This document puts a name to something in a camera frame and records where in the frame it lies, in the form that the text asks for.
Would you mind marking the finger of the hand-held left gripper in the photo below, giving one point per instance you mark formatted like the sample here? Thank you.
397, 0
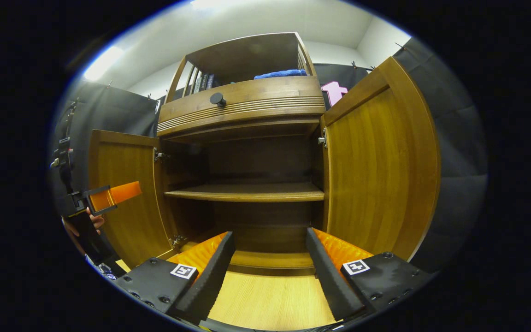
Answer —
118, 192

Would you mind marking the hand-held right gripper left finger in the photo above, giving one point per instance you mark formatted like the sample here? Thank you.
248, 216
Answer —
205, 281

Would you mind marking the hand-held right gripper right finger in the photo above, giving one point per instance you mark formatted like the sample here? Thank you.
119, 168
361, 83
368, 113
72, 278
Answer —
330, 276

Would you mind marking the wooden cabinet door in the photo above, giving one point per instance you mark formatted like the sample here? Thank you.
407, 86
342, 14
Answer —
132, 226
376, 175

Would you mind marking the wooden double-door shoe cabinet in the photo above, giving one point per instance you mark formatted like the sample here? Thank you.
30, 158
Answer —
247, 99

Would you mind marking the metal left door hinge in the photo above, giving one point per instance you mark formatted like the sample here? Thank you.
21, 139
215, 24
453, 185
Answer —
160, 155
178, 241

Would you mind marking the metal door hinge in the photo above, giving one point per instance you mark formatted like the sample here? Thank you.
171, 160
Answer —
160, 155
178, 241
322, 138

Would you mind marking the wooden inner cabinet shelf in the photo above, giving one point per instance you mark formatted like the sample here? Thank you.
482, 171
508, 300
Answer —
247, 192

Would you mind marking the metal right door hinge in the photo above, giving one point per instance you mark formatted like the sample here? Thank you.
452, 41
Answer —
322, 138

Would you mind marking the wooden ribbed cabinet drawer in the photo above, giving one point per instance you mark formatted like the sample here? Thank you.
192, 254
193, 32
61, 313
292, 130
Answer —
265, 97

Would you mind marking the light grey book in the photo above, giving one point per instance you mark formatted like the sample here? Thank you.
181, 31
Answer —
197, 84

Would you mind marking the black round drawer knob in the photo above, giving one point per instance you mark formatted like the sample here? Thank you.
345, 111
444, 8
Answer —
217, 99

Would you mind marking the blue book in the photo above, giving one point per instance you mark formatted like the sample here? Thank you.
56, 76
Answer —
210, 80

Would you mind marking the blue folded towel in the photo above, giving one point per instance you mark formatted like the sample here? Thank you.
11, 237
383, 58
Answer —
279, 74

